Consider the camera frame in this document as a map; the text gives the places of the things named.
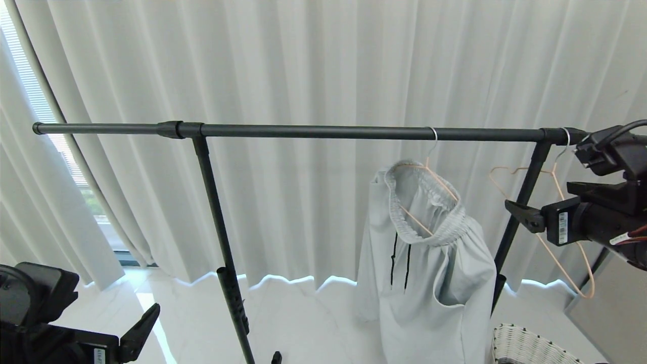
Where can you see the pale grey shorts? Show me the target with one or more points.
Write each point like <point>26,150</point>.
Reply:
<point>429,283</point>

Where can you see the black clothes rack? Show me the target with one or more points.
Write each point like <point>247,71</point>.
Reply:
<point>303,131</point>

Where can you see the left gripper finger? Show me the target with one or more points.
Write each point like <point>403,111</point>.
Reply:
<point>141,331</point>

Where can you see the white laundry basket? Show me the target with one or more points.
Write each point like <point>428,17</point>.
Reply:
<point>525,349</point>

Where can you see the white curtain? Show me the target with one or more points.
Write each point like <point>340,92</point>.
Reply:
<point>303,60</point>
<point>50,227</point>

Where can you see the pink clothes hanger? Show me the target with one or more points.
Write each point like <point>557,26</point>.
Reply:
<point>435,136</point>
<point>561,269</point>

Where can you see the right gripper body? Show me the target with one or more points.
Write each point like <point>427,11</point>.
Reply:
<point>586,225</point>

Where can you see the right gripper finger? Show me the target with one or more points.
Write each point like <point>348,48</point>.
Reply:
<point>528,217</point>

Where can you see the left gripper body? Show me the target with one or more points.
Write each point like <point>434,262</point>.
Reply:
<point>50,346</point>

